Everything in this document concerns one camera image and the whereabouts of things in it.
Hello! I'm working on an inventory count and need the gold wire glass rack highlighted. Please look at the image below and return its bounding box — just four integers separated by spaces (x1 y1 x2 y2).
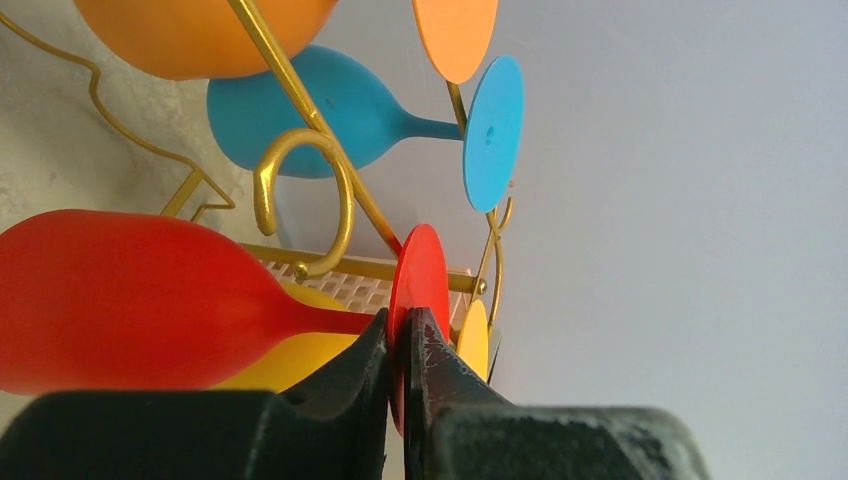
0 0 515 333

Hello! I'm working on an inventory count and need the red plastic wine glass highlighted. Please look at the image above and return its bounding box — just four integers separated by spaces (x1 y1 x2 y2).
0 209 452 435

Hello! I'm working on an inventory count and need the peach desk organizer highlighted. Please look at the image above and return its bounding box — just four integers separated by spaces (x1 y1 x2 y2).
261 260 393 314

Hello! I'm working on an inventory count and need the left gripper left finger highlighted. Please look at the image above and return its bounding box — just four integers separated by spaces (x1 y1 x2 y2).
1 310 390 479

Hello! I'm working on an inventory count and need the orange plastic wine glass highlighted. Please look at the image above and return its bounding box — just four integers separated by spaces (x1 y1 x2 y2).
74 0 498 83

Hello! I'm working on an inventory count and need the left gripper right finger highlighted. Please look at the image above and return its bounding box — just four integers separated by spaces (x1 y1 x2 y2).
402 307 709 479

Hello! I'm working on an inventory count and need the yellow plastic wine glass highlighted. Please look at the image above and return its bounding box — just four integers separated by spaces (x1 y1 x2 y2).
215 284 500 393

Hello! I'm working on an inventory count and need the dark blue wine glass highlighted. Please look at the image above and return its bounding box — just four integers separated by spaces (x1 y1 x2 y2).
206 44 526 215

